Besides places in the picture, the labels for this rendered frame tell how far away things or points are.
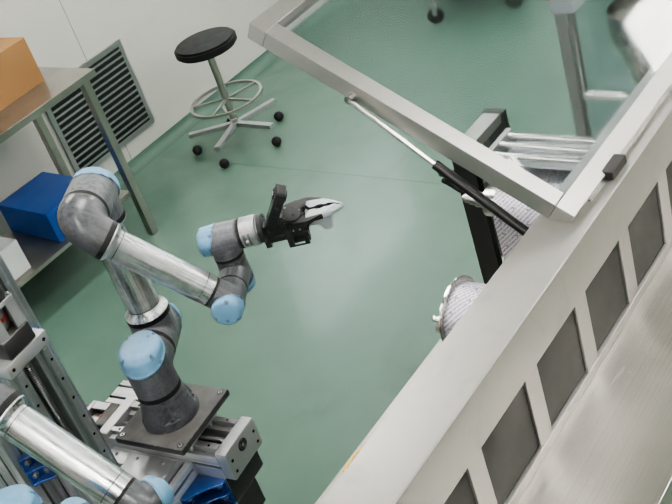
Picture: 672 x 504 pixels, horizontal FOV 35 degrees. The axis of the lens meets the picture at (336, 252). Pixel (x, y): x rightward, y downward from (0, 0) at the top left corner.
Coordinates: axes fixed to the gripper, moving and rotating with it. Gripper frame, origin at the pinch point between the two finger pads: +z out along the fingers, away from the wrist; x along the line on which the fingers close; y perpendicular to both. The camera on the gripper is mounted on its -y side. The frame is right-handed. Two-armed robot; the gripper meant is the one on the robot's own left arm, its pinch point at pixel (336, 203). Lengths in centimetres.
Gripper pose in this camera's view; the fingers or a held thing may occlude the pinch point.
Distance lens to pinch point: 249.2
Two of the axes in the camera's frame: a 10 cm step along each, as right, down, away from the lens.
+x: 0.1, 6.7, -7.5
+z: 9.6, -2.2, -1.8
